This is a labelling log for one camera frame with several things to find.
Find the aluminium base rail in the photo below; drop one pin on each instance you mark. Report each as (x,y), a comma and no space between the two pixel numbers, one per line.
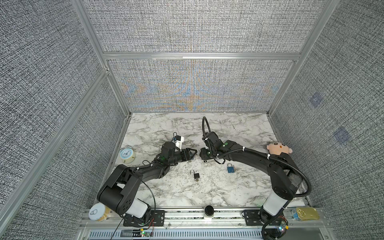
(193,224)

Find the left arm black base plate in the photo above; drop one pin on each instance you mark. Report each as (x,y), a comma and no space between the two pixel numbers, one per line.
(156,217)

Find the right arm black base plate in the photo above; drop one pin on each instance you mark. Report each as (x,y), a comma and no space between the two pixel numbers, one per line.
(258,217)

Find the gold sardine tin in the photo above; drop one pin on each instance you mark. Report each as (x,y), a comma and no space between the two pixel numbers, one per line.
(305,214)

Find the small blue alarm clock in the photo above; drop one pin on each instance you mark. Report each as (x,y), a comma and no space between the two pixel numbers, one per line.
(127,155)

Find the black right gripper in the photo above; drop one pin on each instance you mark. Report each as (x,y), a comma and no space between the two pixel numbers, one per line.
(202,154)

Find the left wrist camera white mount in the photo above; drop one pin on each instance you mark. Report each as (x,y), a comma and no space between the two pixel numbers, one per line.
(178,140)

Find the black knob on rail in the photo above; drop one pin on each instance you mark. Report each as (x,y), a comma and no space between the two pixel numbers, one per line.
(209,212)

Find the pink plush doll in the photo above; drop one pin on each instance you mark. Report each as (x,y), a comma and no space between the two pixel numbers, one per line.
(278,148)

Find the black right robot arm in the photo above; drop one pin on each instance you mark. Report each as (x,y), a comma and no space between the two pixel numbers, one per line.
(284,174)

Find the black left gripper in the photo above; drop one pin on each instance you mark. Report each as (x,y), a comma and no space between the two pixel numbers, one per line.
(188,152)

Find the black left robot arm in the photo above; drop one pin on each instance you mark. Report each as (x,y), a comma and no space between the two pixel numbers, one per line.
(119,191)

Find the small black padlock front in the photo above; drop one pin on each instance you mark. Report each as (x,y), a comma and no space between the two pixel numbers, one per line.
(195,175)

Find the blue padlock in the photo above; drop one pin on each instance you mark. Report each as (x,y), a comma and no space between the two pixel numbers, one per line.
(230,168)

